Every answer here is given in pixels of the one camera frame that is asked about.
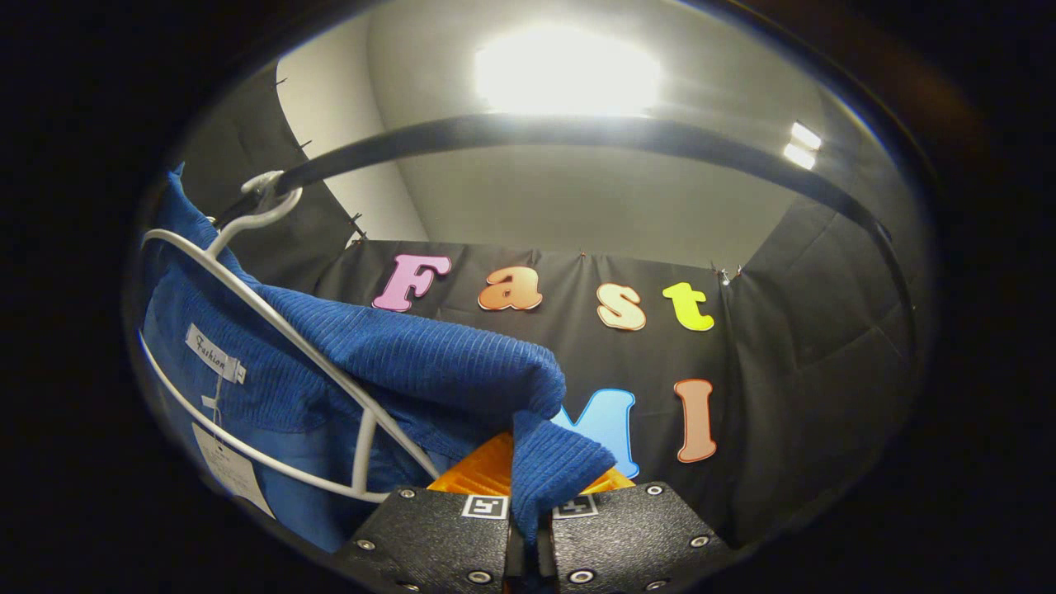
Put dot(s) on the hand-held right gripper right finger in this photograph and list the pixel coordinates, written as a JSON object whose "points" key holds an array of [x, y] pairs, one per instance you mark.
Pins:
{"points": [[627, 536]]}

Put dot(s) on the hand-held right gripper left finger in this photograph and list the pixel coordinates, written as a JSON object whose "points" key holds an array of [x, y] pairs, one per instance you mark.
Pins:
{"points": [[429, 536]]}

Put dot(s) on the white clothes hanger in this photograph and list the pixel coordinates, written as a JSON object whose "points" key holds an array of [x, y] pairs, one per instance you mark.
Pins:
{"points": [[363, 454]]}

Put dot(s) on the black clothes rack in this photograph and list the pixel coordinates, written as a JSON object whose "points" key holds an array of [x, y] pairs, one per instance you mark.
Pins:
{"points": [[561, 130]]}

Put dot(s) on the black backdrop cloth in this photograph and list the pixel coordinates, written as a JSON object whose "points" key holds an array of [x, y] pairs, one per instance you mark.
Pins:
{"points": [[784, 396]]}

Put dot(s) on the small double ceiling light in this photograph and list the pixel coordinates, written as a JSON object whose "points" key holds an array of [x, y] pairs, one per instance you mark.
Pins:
{"points": [[802, 147]]}

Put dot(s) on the large ceiling light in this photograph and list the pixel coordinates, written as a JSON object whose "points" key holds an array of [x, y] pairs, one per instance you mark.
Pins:
{"points": [[568, 73]]}

